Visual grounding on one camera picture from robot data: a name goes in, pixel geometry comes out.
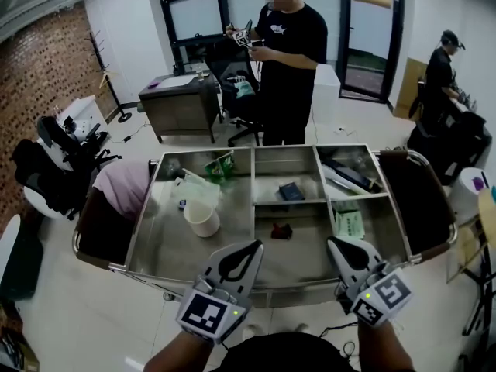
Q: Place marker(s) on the small purple item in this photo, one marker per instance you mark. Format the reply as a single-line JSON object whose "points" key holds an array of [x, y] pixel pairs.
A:
{"points": [[153, 85]]}

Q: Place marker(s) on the person's left forearm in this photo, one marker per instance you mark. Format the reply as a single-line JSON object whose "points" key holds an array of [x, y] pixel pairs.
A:
{"points": [[178, 353]]}

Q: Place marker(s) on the black framed glass door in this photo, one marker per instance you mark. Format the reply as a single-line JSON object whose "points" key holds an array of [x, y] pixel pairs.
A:
{"points": [[368, 33]]}

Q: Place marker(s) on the black coat rack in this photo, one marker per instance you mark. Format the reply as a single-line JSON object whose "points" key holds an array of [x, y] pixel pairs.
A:
{"points": [[106, 72]]}

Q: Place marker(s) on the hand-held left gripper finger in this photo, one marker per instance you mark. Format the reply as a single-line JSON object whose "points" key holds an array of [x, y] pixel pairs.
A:
{"points": [[253, 264], [217, 260]]}

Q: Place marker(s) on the black floor bag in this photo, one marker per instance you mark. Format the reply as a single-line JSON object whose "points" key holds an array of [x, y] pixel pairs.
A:
{"points": [[19, 269]]}

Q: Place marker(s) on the black office chair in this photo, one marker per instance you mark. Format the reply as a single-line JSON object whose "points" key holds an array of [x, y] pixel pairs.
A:
{"points": [[236, 72], [42, 180], [73, 138]]}

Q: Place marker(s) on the dark brown cart bag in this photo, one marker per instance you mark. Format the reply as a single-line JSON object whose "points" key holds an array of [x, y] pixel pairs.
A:
{"points": [[414, 204], [104, 231]]}

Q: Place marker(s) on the white paper sheet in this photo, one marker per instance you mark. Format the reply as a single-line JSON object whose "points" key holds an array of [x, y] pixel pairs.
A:
{"points": [[176, 81]]}

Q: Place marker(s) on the dark blue box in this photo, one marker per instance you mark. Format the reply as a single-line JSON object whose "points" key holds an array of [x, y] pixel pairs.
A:
{"points": [[291, 191]]}

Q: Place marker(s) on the round wooden board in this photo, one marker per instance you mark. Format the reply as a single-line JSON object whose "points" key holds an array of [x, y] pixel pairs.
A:
{"points": [[488, 211]]}

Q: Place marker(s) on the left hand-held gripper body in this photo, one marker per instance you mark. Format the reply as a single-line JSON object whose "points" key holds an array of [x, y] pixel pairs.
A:
{"points": [[211, 312]]}

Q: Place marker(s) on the clear plastic bag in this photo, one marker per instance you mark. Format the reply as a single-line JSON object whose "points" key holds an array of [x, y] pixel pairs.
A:
{"points": [[197, 190]]}

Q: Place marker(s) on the brown cardboard sheet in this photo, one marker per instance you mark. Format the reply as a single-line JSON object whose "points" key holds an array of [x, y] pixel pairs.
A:
{"points": [[408, 87]]}

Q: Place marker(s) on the long dark flat box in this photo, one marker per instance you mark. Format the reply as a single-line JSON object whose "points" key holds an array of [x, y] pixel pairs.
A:
{"points": [[350, 174]]}

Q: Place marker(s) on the green paper packet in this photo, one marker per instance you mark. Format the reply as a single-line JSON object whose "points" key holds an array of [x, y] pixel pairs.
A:
{"points": [[349, 225]]}

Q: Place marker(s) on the green snack bag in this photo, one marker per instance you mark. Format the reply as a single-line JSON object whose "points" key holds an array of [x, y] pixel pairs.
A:
{"points": [[219, 166]]}

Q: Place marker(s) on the pink cloth bag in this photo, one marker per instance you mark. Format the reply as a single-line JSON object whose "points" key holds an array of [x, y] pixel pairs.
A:
{"points": [[124, 188]]}

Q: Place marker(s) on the white low table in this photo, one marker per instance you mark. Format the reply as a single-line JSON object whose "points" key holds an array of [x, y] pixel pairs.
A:
{"points": [[83, 109]]}

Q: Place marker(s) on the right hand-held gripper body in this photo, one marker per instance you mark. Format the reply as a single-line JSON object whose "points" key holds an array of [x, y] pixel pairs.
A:
{"points": [[381, 297]]}

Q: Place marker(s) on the person's white shoe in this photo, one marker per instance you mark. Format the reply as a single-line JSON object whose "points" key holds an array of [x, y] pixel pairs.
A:
{"points": [[252, 329]]}

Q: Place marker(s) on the teal cloth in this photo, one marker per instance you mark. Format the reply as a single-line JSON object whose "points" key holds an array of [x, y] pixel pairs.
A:
{"points": [[245, 89]]}

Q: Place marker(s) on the red and black item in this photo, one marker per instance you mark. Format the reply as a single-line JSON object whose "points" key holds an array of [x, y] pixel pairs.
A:
{"points": [[281, 231]]}

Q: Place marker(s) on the person's black shirt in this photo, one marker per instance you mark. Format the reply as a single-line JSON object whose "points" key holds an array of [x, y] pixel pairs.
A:
{"points": [[283, 355]]}

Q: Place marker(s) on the white paper cup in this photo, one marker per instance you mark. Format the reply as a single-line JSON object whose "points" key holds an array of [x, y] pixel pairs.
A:
{"points": [[201, 219]]}

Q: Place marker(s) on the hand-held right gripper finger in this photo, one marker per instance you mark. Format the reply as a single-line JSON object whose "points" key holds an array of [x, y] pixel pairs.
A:
{"points": [[341, 260], [368, 252]]}

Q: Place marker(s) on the person's right forearm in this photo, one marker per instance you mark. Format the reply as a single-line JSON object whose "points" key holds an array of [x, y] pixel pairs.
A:
{"points": [[381, 347]]}

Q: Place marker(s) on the stainless steel compartment cart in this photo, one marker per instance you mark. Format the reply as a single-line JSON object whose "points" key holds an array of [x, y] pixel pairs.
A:
{"points": [[186, 254]]}

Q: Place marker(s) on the black metal stand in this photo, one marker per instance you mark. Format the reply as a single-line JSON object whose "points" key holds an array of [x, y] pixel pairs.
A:
{"points": [[482, 285]]}

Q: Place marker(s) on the small blue packet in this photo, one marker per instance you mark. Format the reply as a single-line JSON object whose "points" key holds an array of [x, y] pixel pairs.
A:
{"points": [[183, 205]]}

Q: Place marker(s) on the white cabinet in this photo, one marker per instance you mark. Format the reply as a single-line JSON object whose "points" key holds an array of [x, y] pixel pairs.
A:
{"points": [[325, 91]]}

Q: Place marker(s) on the white round table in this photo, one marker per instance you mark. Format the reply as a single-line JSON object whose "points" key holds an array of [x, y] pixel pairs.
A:
{"points": [[467, 196]]}

